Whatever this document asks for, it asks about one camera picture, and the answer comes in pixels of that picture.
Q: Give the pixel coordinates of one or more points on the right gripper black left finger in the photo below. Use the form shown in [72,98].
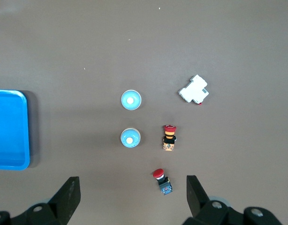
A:
[57,208]

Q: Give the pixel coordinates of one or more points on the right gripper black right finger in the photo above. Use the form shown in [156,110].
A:
[205,213]

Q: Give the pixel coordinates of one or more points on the light blue desk bell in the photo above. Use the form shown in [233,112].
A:
[131,100]
[130,138]

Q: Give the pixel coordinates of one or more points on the red yellow emergency stop button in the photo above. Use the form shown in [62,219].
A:
[169,138]

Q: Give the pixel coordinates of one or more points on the blue plastic tray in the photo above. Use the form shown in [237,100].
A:
[10,129]

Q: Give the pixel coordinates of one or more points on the white circuit breaker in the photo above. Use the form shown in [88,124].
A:
[193,90]

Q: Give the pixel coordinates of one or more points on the brown table mat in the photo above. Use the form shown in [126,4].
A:
[144,47]

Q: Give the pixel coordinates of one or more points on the red push button switch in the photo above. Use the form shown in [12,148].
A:
[163,182]

